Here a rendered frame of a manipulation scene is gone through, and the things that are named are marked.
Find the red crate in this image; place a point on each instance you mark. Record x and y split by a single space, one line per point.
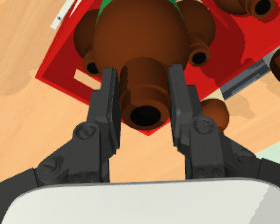
242 42

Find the dark grey tray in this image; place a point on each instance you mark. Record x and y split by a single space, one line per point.
244 79

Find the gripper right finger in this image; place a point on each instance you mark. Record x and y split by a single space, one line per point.
209 153

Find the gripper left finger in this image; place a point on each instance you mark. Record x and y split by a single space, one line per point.
85 157

